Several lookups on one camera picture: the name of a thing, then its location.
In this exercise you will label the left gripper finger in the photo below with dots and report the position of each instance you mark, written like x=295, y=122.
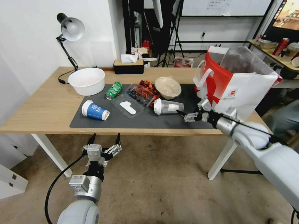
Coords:
x=114, y=150
x=91, y=140

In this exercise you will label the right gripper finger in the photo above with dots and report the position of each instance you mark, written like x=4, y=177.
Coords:
x=191, y=117

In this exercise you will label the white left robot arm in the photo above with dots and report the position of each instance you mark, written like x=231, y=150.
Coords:
x=81, y=210

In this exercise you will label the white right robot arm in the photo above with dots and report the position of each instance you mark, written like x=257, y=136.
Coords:
x=268, y=158

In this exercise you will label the red white delivery bag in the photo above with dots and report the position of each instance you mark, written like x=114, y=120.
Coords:
x=243, y=93

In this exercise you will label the clear disposable takeout box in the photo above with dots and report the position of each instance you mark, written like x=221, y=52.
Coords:
x=130, y=105

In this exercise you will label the red white bag on floor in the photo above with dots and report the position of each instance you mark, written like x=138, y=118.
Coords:
x=184, y=62

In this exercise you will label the black tissue box wooden lid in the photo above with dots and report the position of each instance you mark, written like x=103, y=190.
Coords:
x=128, y=68

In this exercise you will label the clear cup with white lid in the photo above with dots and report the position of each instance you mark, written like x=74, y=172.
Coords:
x=169, y=107

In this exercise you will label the blue paper cup white lid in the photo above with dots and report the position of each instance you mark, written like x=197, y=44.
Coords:
x=94, y=110

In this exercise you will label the beige bowl with clear lid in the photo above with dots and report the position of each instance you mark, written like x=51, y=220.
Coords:
x=168, y=88

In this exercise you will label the dark grey table mat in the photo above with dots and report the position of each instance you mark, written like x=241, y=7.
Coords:
x=140, y=122

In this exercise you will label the red food pieces pile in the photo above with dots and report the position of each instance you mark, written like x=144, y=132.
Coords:
x=147, y=84

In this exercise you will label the crushed green can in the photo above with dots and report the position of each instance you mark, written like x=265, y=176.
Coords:
x=114, y=90

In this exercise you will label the wooden table white legs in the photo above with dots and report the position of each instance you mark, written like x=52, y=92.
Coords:
x=46, y=105

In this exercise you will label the white plastic basin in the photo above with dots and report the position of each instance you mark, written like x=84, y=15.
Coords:
x=86, y=81

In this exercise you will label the black floor stand bar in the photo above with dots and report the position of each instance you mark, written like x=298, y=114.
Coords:
x=241, y=172

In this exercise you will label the person's leg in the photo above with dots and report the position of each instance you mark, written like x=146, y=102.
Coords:
x=283, y=116

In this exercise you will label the white cabinet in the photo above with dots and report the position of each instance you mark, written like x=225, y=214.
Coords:
x=11, y=158

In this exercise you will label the black light stand tripod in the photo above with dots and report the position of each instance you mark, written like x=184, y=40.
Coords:
x=174, y=35

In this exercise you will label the wooden side table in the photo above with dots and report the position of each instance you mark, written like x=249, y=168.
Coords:
x=268, y=54

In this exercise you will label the white tissue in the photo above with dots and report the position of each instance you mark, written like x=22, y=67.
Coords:
x=128, y=58

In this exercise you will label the red can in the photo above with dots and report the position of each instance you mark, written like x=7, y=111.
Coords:
x=281, y=46

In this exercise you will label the whiteboard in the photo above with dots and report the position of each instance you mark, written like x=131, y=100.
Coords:
x=222, y=7

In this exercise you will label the black desk lamp silver shade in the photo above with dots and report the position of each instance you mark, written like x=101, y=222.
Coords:
x=72, y=28

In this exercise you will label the black monitor screen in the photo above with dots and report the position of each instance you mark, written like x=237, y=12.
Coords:
x=283, y=16

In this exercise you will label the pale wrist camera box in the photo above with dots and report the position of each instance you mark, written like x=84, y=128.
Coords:
x=94, y=152
x=206, y=105

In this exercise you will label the black metal rack frame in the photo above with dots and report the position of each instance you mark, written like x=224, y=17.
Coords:
x=130, y=25

